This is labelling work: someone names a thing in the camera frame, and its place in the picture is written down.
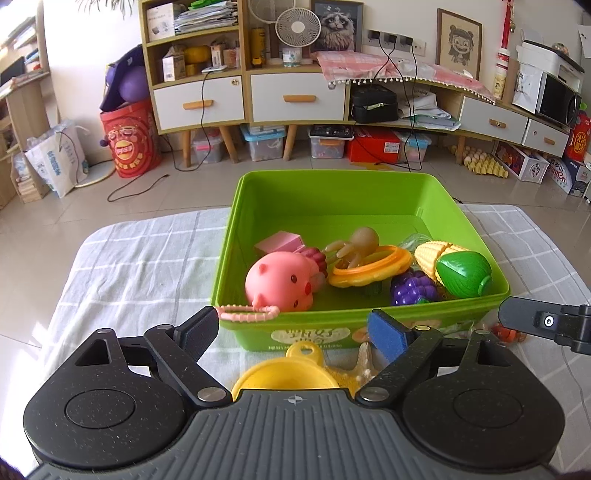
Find red cardboard box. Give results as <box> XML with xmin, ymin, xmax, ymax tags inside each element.
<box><xmin>346</xmin><ymin>126</ymin><xmax>403</xmax><ymax>164</ymax></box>

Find clear storage box pink lid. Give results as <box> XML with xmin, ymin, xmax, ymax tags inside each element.
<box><xmin>191</xmin><ymin>133</ymin><xmax>227</xmax><ymax>165</ymax></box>

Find small white box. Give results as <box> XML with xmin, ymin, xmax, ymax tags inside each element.
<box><xmin>161</xmin><ymin>55</ymin><xmax>187</xmax><ymax>82</ymax></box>

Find white wall socket panel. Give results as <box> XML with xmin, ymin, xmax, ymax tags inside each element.
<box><xmin>364</xmin><ymin>28</ymin><xmax>426</xmax><ymax>56</ymax></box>

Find framed cat picture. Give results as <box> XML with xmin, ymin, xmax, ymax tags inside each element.
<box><xmin>310</xmin><ymin>0</ymin><xmax>365</xmax><ymax>54</ymax></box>

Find white curved drawer small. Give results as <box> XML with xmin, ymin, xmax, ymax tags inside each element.
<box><xmin>521</xmin><ymin>119</ymin><xmax>571</xmax><ymax>158</ymax></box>

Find white round fan base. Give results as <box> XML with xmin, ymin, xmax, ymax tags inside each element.
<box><xmin>73</xmin><ymin>162</ymin><xmax>116</xmax><ymax>188</ymax></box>

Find purple toy grapes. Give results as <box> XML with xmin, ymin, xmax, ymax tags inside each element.
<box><xmin>390</xmin><ymin>270</ymin><xmax>440</xmax><ymax>307</ymax></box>

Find tall printed cup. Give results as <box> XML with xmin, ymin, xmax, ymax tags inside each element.
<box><xmin>492</xmin><ymin>50</ymin><xmax>511</xmax><ymax>100</ymax></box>

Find white drawer wide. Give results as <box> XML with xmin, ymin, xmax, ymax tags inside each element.
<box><xmin>249</xmin><ymin>71</ymin><xmax>347</xmax><ymax>125</ymax></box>

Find black bag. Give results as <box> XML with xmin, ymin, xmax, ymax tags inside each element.
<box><xmin>349</xmin><ymin>85</ymin><xmax>399</xmax><ymax>124</ymax></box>

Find clear storage box blue lid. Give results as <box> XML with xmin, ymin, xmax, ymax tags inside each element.
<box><xmin>239</xmin><ymin>124</ymin><xmax>287</xmax><ymax>162</ymax></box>

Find white checked blanket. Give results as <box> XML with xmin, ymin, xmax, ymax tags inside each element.
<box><xmin>34</xmin><ymin>205</ymin><xmax>591</xmax><ymax>416</ymax></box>

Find clear plastic dish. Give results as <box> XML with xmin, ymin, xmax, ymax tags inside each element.
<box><xmin>399</xmin><ymin>233</ymin><xmax>433</xmax><ymax>264</ymax></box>

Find clear storage box black lid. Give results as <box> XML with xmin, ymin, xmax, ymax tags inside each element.
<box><xmin>308</xmin><ymin>125</ymin><xmax>354</xmax><ymax>160</ymax></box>

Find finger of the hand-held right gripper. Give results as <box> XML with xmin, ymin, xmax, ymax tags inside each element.
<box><xmin>497</xmin><ymin>296</ymin><xmax>591</xmax><ymax>356</ymax></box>

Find black power cable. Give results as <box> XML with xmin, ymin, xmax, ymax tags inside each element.
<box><xmin>107</xmin><ymin>68</ymin><xmax>214</xmax><ymax>203</ymax></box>

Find toy corn cob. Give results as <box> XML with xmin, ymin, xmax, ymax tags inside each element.
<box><xmin>414</xmin><ymin>239</ymin><xmax>494</xmax><ymax>298</ymax></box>

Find pink knobbly loop toy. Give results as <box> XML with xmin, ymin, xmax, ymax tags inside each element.
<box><xmin>217</xmin><ymin>304</ymin><xmax>280</xmax><ymax>323</ymax></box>

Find red brown toy lobster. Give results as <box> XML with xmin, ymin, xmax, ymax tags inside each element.
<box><xmin>490</xmin><ymin>322</ymin><xmax>527</xmax><ymax>347</ymax></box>

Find purple ball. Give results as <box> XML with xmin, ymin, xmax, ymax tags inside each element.
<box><xmin>120</xmin><ymin>65</ymin><xmax>151</xmax><ymax>103</ymax></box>

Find pink notepad block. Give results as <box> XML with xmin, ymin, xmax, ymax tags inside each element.
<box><xmin>253</xmin><ymin>232</ymin><xmax>305</xmax><ymax>255</ymax></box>

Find pile of folded papers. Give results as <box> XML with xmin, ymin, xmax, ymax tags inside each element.
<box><xmin>399</xmin><ymin>89</ymin><xmax>463</xmax><ymax>133</ymax></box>

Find pink rubber pig toy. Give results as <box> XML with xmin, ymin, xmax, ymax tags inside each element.
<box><xmin>244</xmin><ymin>246</ymin><xmax>329</xmax><ymax>311</ymax></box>

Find orange yellow toy ring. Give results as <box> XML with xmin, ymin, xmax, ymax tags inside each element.
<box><xmin>327</xmin><ymin>245</ymin><xmax>413</xmax><ymax>296</ymax></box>

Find white printed carton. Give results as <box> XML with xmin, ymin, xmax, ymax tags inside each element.
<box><xmin>492</xmin><ymin>140</ymin><xmax>550</xmax><ymax>185</ymax></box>

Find wooden side shelf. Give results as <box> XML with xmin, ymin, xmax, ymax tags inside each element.
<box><xmin>0</xmin><ymin>0</ymin><xmax>52</xmax><ymax>209</ymax></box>

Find beige starfish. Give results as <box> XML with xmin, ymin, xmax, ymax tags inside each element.
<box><xmin>323</xmin><ymin>342</ymin><xmax>384</xmax><ymax>389</ymax></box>

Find curved wooden low cabinet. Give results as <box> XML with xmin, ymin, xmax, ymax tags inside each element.
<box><xmin>348</xmin><ymin>75</ymin><xmax>574</xmax><ymax>163</ymax></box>

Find framed cartoon girl picture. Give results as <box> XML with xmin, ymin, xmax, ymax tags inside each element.
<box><xmin>436</xmin><ymin>8</ymin><xmax>484</xmax><ymax>75</ymax></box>

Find tan rubber octopus toy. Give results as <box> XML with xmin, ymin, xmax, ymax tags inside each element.
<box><xmin>322</xmin><ymin>226</ymin><xmax>380</xmax><ymax>270</ymax></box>

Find green plastic box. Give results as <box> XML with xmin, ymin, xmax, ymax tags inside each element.
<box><xmin>211</xmin><ymin>170</ymin><xmax>511</xmax><ymax>354</ymax></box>

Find red printed bucket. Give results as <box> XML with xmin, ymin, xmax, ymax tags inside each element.
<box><xmin>99</xmin><ymin>99</ymin><xmax>163</xmax><ymax>180</ymax></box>

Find wooden shelf cabinet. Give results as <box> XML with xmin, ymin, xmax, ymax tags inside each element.
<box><xmin>138</xmin><ymin>0</ymin><xmax>352</xmax><ymax>168</ymax></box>

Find yellow toy funnel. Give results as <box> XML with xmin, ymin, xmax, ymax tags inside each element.
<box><xmin>230</xmin><ymin>343</ymin><xmax>342</xmax><ymax>402</ymax></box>

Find white printer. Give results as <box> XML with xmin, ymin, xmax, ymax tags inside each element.
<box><xmin>516</xmin><ymin>40</ymin><xmax>587</xmax><ymax>84</ymax></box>

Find white product box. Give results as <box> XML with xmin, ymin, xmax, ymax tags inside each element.
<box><xmin>146</xmin><ymin>2</ymin><xmax>177</xmax><ymax>40</ymax></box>

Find white drawer narrow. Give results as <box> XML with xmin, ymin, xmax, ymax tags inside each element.
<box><xmin>152</xmin><ymin>76</ymin><xmax>246</xmax><ymax>132</ymax></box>

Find pink tasselled cloth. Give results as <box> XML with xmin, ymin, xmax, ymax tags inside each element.
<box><xmin>311</xmin><ymin>50</ymin><xmax>498</xmax><ymax>105</ymax></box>

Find black microwave oven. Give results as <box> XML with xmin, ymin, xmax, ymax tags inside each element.
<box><xmin>535</xmin><ymin>71</ymin><xmax>583</xmax><ymax>128</ymax></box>

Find yellow bottle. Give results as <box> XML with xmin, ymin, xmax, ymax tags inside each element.
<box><xmin>251</xmin><ymin>27</ymin><xmax>267</xmax><ymax>68</ymax></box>

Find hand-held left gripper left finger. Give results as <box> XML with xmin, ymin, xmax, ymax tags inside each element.
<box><xmin>44</xmin><ymin>305</ymin><xmax>234</xmax><ymax>411</ymax></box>

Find white shopping bag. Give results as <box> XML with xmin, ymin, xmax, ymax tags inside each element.
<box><xmin>23</xmin><ymin>120</ymin><xmax>90</xmax><ymax>199</ymax></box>

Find yellow egg tray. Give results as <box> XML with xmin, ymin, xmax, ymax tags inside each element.
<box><xmin>450</xmin><ymin>145</ymin><xmax>509</xmax><ymax>179</ymax></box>

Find white desk fan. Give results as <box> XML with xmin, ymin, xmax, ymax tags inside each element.
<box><xmin>275</xmin><ymin>6</ymin><xmax>322</xmax><ymax>68</ymax></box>

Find red gift box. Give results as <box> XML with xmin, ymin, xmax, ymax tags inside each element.
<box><xmin>570</xmin><ymin>113</ymin><xmax>591</xmax><ymax>162</ymax></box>

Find red hanging ornament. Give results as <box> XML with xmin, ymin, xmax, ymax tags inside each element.
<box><xmin>501</xmin><ymin>0</ymin><xmax>515</xmax><ymax>49</ymax></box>

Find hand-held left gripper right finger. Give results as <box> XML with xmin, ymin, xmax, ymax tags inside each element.
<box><xmin>354</xmin><ymin>308</ymin><xmax>548</xmax><ymax>409</ymax></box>

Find stack of papers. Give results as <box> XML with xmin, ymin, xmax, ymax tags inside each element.
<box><xmin>174</xmin><ymin>0</ymin><xmax>239</xmax><ymax>33</ymax></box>

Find white curved drawer large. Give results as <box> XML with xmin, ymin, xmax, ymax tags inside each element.
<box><xmin>458</xmin><ymin>96</ymin><xmax>530</xmax><ymax>147</ymax></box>

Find green houseplant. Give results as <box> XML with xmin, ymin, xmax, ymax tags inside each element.
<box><xmin>76</xmin><ymin>0</ymin><xmax>140</xmax><ymax>20</ymax></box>

